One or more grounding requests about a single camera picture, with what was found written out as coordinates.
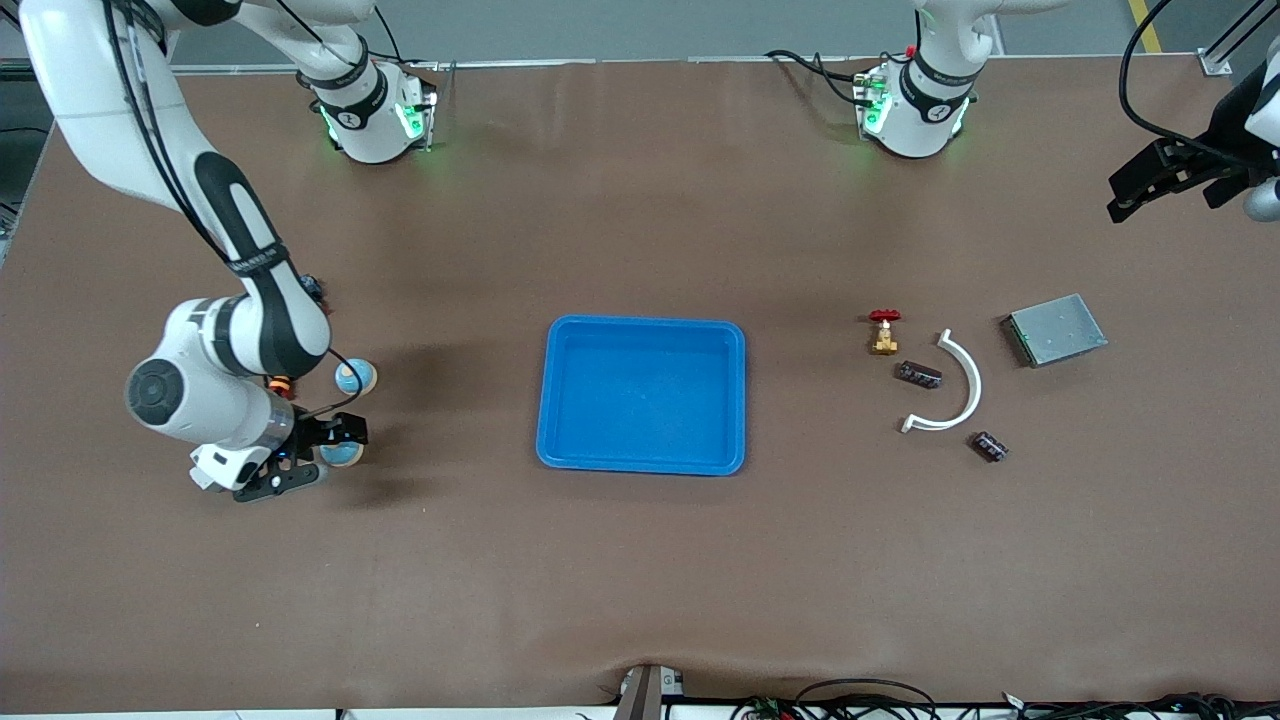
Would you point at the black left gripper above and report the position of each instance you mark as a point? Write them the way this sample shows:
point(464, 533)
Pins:
point(1226, 127)

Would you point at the grey metal box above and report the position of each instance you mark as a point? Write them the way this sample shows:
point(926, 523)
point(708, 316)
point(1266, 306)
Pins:
point(1055, 330)

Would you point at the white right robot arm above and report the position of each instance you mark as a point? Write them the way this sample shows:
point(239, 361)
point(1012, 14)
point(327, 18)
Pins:
point(100, 100)

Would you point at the black capacitor block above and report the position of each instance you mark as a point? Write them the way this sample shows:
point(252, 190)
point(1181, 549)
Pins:
point(989, 446)

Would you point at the red yellow emergency stop button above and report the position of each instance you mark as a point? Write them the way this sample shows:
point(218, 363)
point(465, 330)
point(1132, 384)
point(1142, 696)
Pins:
point(283, 386)

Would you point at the aluminium frame post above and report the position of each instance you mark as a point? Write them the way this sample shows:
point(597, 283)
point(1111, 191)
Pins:
point(1235, 40)

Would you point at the brown table mat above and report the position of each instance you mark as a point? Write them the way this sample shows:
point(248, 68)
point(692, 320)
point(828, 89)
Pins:
point(640, 580)

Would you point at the white curved plastic bracket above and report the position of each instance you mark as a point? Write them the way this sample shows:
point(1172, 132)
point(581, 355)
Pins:
point(972, 385)

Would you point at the white circuit breaker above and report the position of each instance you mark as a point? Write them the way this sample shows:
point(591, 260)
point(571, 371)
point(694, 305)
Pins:
point(203, 474)

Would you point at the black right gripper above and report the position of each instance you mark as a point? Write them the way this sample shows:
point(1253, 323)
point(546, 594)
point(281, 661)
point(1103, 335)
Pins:
point(312, 433)

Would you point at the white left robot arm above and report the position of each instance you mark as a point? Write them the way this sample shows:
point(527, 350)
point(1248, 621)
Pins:
point(920, 120)

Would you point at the light blue desk bell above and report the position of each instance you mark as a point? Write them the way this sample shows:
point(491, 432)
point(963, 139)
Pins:
point(342, 456)
point(358, 378)

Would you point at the black terminal block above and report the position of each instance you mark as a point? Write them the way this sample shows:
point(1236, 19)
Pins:
point(918, 374)

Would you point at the blue plastic tray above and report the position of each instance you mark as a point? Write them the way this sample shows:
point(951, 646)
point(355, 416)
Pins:
point(640, 400)

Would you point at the grey metal mounting bracket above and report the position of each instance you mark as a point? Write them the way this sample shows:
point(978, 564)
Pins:
point(645, 695)

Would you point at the red push button switch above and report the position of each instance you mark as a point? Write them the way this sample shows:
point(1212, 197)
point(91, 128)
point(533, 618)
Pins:
point(315, 288)

